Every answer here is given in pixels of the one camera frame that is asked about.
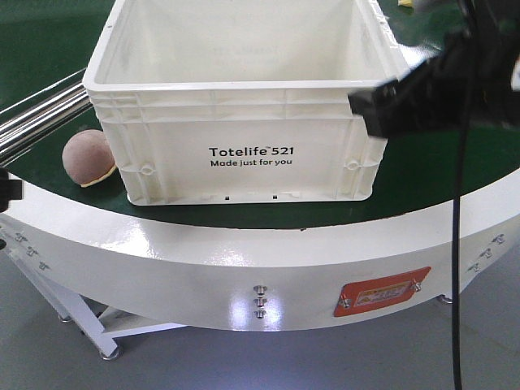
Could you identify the brown round plush ball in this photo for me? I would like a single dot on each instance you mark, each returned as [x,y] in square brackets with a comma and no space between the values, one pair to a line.
[87,158]

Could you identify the yellow object at belt edge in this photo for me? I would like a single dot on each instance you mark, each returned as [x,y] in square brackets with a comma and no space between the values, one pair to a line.
[406,3]

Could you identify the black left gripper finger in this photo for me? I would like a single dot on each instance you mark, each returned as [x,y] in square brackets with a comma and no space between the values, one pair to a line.
[10,189]

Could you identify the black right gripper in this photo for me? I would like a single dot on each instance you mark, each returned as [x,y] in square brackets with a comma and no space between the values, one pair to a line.
[479,61]

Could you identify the orange warning label plate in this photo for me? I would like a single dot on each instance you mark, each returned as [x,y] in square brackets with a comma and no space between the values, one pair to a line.
[374,294]

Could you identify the green conveyor belt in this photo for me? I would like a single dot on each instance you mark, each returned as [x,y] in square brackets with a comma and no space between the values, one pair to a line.
[45,41]

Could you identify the chrome conveyor roller bars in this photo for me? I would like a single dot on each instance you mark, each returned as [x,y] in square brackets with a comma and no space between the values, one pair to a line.
[55,105]

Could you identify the white curved conveyor frame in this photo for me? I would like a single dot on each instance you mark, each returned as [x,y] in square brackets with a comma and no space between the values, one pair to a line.
[116,275]

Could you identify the white plastic Totelife crate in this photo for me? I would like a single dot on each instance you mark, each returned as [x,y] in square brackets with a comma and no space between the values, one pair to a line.
[207,102]

